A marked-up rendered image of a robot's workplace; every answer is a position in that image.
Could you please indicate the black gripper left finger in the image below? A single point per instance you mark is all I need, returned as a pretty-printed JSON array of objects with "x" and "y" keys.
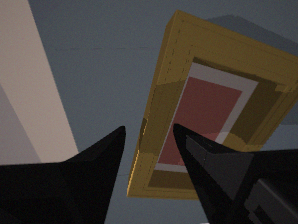
[{"x": 85, "y": 181}]

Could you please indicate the dark grey flat board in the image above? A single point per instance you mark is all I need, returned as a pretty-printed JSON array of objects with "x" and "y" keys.
[{"x": 103, "y": 55}]

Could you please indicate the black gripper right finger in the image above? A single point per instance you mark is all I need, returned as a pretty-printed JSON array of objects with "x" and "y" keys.
[{"x": 221, "y": 175}]

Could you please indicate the wooden picture frame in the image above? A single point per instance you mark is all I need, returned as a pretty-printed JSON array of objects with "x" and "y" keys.
[{"x": 216, "y": 82}]

